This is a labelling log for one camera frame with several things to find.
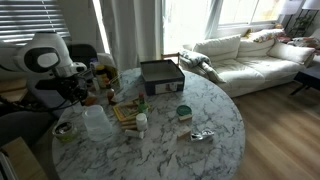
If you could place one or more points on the small white shaker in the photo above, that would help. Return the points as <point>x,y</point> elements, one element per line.
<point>96,84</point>

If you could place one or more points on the white napkin pack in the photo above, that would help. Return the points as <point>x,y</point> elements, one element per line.
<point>106,60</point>

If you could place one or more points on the brown wooden chair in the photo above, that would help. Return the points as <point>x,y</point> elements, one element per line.
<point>170,56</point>

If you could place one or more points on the white sofa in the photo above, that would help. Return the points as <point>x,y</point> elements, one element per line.
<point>253,66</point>

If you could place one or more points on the white bottle blue lid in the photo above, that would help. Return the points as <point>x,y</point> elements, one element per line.
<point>94,64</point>

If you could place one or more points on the green potted plant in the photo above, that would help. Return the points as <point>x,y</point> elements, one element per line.
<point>301,21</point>

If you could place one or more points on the white curtain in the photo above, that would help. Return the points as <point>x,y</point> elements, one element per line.
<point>133,33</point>

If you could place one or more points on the small wooden block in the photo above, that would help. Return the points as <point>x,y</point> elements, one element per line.
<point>183,132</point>
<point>185,117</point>

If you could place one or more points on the patterned cushion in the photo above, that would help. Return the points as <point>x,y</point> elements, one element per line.
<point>266,35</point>

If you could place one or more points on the large clear plastic container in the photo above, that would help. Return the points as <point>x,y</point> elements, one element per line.
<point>96,125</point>

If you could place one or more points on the white window blinds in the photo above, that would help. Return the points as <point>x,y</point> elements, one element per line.
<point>30,16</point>

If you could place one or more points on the crumpled foil wrapper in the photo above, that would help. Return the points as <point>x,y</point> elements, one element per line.
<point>201,135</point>

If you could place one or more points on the grey upholstered chair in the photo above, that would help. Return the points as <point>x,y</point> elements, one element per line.
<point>20,128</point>

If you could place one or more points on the long wooden block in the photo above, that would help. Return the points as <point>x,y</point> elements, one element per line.
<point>128,122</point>
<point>129,127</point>

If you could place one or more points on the brown snack packet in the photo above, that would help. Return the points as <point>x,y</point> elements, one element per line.
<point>90,99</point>

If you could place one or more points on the yellow green packet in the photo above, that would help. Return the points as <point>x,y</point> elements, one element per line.
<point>112,75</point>

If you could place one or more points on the floral cushion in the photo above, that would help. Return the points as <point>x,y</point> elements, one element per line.
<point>301,41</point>

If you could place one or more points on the black coffee table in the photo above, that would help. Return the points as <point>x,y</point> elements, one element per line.
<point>308,78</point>

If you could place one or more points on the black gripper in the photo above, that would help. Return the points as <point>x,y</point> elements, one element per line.
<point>71,88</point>

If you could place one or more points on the light wooden cabinet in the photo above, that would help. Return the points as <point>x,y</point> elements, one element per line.
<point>23,160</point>

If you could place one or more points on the grey folded blanket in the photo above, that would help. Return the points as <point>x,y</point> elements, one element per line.
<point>200,63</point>

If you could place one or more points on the green bottle red cap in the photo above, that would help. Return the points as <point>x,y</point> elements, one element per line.
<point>142,105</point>

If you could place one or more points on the black office chair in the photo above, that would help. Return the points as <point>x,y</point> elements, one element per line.
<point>83,55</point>

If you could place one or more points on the yellow toy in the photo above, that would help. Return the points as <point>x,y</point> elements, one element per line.
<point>247,33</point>

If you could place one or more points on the white tube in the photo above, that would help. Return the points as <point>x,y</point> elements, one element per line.
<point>133,133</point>

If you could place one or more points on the small green rimmed bowl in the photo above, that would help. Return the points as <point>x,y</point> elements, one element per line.
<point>64,131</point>

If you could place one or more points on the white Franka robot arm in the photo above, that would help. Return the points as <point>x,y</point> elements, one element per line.
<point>43,56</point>

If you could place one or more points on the white flat device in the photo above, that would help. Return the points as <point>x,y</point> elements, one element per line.
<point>5,170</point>

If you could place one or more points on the wooden desk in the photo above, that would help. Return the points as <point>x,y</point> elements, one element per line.
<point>10,91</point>

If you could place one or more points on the dark blue shallow box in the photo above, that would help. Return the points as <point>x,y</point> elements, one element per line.
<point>161,71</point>

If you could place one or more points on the white pill bottle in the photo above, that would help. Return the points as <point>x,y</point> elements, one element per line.
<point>141,121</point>

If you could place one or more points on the wooden tray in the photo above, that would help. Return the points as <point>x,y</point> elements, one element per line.
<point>125,111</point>

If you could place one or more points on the dark jar yellow lid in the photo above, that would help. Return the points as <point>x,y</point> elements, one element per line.
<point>101,75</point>

